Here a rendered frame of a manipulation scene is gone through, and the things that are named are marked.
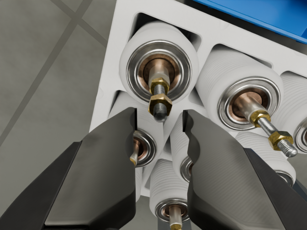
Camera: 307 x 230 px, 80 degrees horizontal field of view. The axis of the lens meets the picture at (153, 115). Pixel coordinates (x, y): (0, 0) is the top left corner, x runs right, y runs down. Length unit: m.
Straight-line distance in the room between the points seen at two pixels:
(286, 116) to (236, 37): 0.13
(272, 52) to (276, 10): 0.20
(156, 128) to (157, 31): 0.13
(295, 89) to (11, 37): 0.58
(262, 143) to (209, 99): 0.17
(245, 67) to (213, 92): 0.04
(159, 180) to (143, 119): 0.16
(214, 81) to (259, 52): 0.10
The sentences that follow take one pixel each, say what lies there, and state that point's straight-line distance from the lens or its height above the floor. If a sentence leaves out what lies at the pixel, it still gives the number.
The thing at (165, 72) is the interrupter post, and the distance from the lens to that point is 0.20.
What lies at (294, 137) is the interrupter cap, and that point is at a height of 0.25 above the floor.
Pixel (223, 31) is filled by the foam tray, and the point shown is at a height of 0.18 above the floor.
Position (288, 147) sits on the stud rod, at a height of 0.34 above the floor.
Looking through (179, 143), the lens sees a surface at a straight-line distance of 0.30.
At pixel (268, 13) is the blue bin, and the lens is 0.51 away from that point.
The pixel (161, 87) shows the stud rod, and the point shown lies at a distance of 0.17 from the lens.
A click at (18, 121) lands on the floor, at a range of 0.68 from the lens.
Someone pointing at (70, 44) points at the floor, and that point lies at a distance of 0.51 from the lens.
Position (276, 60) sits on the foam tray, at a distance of 0.34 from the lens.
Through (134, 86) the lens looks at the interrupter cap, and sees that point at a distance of 0.22.
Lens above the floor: 0.46
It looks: 60 degrees down
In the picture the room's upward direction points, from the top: 178 degrees counter-clockwise
